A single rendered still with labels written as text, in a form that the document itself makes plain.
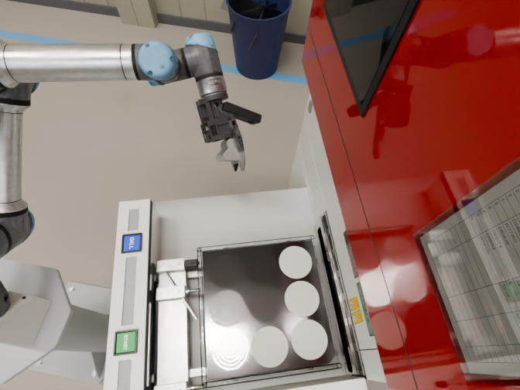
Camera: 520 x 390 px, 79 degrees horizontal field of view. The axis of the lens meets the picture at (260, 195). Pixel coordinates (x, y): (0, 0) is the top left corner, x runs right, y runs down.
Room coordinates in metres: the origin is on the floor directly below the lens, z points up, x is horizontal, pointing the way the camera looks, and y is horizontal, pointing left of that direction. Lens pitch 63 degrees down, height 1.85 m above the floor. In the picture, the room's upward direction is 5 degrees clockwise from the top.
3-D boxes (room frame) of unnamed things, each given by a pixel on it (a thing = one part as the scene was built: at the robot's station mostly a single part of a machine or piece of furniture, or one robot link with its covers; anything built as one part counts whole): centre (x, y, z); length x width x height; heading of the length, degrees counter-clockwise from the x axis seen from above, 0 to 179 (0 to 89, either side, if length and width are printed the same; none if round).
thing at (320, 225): (0.20, -0.24, 0.89); 0.44 x 0.02 x 0.10; 11
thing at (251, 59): (2.17, 0.14, 0.29); 0.50 x 0.46 x 0.59; 84
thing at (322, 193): (0.37, -0.22, 1.02); 0.81 x 0.03 x 0.40; 11
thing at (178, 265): (0.23, 0.25, 0.89); 0.08 x 0.03 x 0.03; 101
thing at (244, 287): (0.14, -0.04, 0.90); 0.34 x 0.34 x 0.01; 11
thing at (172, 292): (0.15, 0.23, 0.89); 0.08 x 0.03 x 0.03; 101
